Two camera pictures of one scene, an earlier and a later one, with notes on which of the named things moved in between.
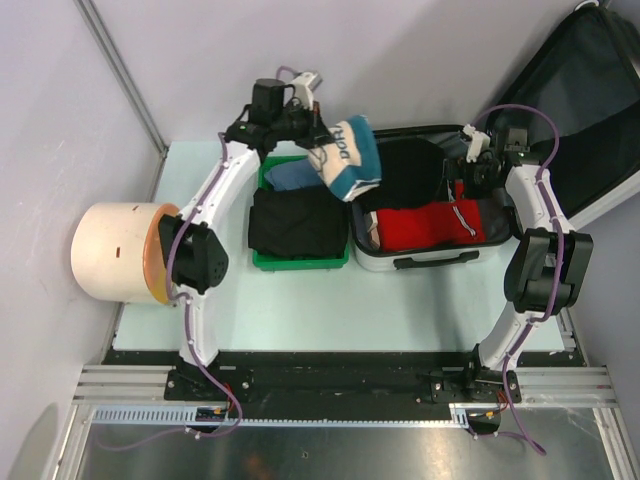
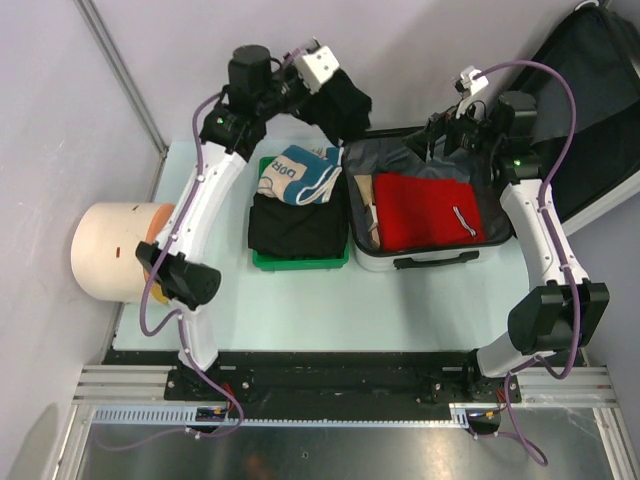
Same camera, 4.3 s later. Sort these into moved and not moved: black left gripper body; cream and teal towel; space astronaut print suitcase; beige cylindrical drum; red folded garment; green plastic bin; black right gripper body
Moved: cream and teal towel; black left gripper body; black right gripper body
Not moved: red folded garment; beige cylindrical drum; space astronaut print suitcase; green plastic bin
